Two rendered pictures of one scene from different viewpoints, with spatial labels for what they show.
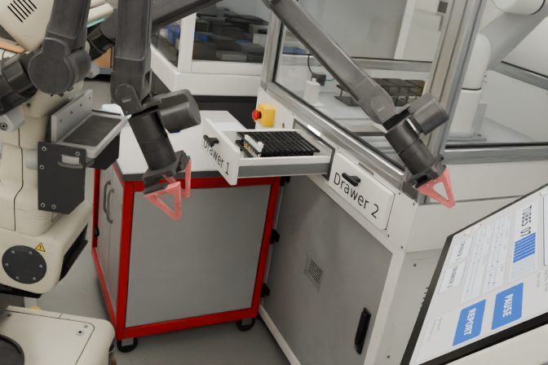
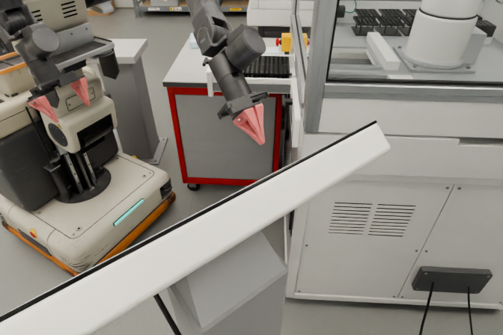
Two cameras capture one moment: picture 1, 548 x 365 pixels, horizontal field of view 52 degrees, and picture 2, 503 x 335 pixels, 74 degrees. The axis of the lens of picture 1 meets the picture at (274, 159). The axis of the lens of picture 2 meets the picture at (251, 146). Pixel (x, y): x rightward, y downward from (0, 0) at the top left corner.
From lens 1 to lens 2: 0.87 m
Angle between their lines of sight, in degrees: 32
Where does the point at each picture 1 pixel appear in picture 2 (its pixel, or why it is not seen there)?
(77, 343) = (138, 182)
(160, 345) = (214, 191)
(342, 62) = not seen: outside the picture
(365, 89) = (198, 20)
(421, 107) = (234, 40)
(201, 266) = (230, 148)
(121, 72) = not seen: outside the picture
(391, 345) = (308, 238)
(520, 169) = (439, 110)
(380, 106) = (202, 37)
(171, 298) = (213, 164)
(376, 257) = not seen: hidden behind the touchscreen
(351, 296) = not seen: hidden behind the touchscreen
